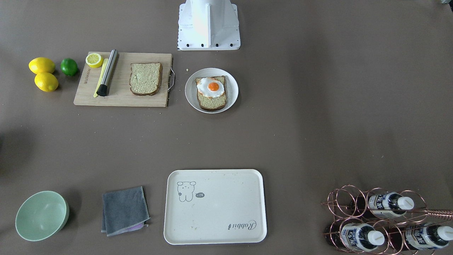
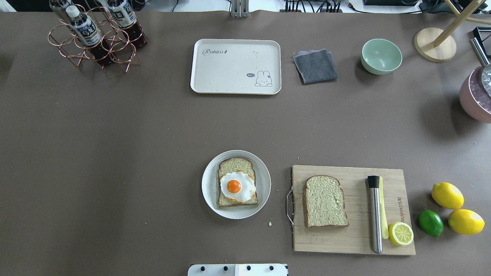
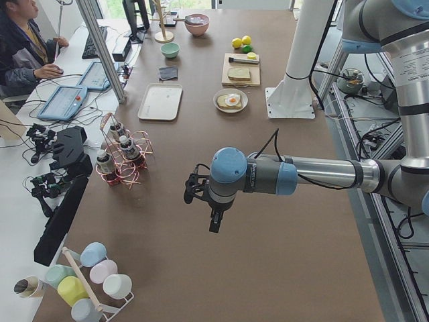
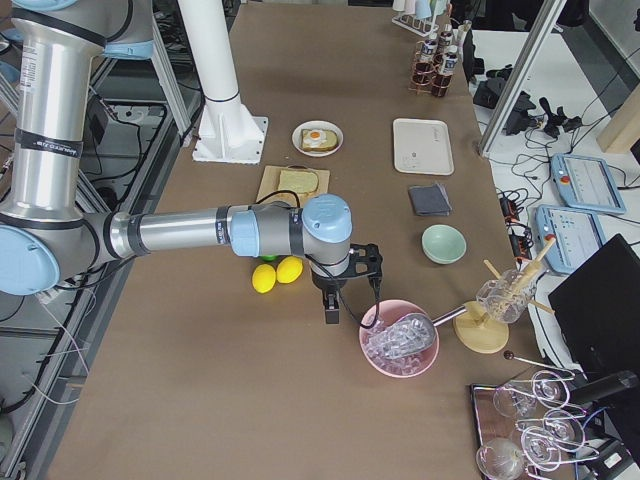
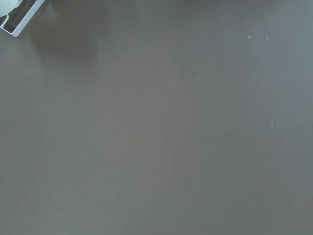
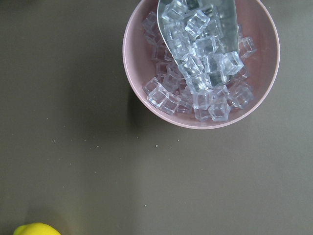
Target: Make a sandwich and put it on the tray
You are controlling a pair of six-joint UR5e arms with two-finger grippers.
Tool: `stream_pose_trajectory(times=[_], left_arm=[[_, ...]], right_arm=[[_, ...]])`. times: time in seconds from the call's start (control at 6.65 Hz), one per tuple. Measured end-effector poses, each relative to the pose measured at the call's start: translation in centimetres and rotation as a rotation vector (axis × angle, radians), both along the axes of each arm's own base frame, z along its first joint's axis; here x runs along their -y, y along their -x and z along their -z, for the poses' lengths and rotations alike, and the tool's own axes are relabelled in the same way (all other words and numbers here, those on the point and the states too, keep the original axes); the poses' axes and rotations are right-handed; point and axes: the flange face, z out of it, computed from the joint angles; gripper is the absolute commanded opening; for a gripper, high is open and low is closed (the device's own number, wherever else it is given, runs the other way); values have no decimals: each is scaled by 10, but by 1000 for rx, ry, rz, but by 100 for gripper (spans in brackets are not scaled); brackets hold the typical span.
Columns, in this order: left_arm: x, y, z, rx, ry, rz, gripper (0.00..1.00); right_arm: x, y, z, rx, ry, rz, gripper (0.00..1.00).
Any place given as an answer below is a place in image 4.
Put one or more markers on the tea bottle front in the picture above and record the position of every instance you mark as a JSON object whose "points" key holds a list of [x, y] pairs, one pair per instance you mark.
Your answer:
{"points": [[444, 73]]}

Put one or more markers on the tea bottle back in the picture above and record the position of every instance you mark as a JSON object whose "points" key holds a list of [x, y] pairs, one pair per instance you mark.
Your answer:
{"points": [[432, 50]]}

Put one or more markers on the folded grey cloth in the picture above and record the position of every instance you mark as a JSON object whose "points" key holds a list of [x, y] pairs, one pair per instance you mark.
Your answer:
{"points": [[430, 200]]}

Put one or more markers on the cream rabbit tray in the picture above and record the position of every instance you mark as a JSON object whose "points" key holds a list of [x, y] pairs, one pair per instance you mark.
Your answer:
{"points": [[422, 147]]}

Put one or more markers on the wooden mug tree stand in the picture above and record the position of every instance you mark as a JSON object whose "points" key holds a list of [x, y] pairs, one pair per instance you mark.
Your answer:
{"points": [[477, 330]]}

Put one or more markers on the metal ice scoop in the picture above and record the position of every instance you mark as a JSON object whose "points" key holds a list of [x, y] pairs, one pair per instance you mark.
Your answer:
{"points": [[412, 334]]}

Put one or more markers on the yellow lemon right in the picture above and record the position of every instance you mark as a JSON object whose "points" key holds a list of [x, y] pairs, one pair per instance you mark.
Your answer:
{"points": [[289, 270]]}

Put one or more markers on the white cup rack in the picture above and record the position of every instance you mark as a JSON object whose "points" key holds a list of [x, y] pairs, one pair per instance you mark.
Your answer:
{"points": [[419, 16]]}

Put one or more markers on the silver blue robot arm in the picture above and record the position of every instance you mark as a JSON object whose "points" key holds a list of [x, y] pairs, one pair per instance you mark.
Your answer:
{"points": [[46, 239]]}

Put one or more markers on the yellow lemon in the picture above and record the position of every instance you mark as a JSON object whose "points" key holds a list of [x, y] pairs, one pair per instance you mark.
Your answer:
{"points": [[289, 270], [263, 278]]}

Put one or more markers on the pink bowl with ice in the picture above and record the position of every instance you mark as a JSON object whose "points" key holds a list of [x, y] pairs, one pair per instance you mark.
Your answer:
{"points": [[386, 314]]}

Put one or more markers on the fried egg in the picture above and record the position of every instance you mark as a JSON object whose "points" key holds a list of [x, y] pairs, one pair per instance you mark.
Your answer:
{"points": [[312, 138]]}

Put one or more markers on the black laptop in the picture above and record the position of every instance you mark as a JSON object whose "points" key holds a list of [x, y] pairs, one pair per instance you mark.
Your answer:
{"points": [[597, 309]]}

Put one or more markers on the tea bottle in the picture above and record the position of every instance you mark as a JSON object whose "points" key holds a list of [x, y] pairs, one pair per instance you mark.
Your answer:
{"points": [[444, 73], [432, 50]]}

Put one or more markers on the wine glass rack tray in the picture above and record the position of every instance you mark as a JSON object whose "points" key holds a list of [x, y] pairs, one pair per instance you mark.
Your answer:
{"points": [[530, 428]]}

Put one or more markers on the bread slice on plate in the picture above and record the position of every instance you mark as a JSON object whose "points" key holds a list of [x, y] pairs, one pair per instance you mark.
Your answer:
{"points": [[331, 142]]}

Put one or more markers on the wooden cutting board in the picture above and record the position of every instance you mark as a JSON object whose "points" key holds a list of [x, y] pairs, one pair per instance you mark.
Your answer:
{"points": [[270, 179]]}

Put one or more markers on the blue teach pendant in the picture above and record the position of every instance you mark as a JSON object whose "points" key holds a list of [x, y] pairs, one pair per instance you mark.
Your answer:
{"points": [[586, 183], [578, 236]]}

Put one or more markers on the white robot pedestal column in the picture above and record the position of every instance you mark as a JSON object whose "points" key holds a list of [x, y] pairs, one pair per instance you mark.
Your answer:
{"points": [[228, 132]]}

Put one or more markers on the yellow lemon left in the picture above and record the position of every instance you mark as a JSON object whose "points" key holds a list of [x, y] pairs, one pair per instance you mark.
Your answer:
{"points": [[263, 278]]}

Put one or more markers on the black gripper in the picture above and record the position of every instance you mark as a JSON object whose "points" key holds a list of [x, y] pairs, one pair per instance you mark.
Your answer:
{"points": [[325, 284]]}

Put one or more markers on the blue teach pendant near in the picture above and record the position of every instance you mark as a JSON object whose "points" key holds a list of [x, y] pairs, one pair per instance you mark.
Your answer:
{"points": [[578, 236]]}

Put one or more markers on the black gripper camera mount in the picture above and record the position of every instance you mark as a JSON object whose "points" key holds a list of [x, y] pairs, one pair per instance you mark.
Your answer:
{"points": [[365, 261]]}

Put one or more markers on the bread slice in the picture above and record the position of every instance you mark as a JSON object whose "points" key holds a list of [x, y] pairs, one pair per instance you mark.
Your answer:
{"points": [[301, 182], [331, 142]]}

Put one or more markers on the white round plate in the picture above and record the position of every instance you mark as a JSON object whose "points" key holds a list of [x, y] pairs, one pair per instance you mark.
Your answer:
{"points": [[320, 124]]}

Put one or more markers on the mint green bowl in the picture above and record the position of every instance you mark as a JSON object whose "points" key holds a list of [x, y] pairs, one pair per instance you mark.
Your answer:
{"points": [[443, 244]]}

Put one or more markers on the copper wire bottle rack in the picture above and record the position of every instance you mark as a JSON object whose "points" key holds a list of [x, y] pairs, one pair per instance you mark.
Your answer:
{"points": [[432, 72]]}

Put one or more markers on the clear glass mug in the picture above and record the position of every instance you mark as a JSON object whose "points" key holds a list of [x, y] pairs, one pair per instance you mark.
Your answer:
{"points": [[506, 298]]}

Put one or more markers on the blue teach pendant far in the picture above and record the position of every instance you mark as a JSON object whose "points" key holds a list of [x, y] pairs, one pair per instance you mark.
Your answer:
{"points": [[586, 183]]}

